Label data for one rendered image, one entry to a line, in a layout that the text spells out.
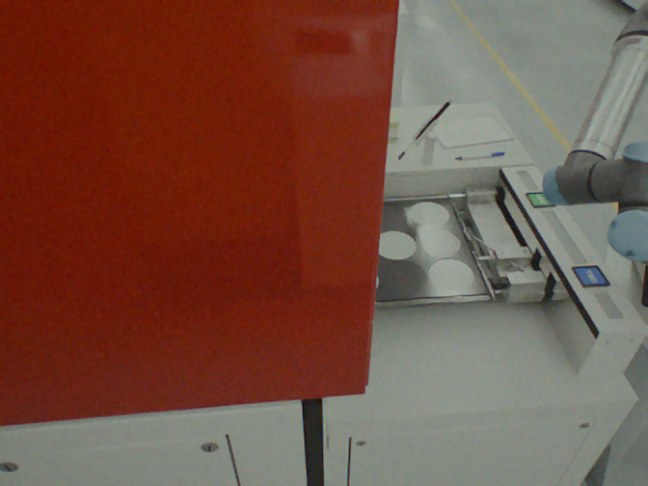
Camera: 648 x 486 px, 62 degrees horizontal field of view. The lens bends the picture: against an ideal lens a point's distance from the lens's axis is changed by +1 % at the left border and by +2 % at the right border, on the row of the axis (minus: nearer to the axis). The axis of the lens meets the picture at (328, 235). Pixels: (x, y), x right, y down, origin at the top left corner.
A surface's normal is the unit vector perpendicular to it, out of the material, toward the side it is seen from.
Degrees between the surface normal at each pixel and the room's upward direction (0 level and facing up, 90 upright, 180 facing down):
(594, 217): 0
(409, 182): 90
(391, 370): 0
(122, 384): 90
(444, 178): 90
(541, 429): 90
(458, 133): 0
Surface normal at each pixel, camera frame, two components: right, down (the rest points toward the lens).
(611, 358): 0.09, 0.66
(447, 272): 0.00, -0.75
